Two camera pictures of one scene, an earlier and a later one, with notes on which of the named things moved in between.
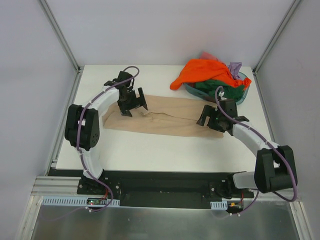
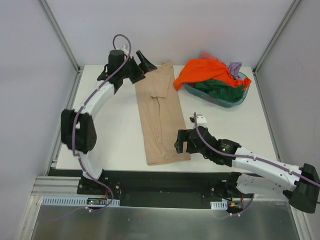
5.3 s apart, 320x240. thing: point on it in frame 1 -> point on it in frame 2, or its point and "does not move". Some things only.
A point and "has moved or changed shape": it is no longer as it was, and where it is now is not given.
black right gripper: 210,119 -> 184,141
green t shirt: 230,92 does not move
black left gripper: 133,103 -> 136,70
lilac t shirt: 234,67 does not move
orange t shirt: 201,69 does not move
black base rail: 158,189 does not move
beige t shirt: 165,115 has moved or changed shape
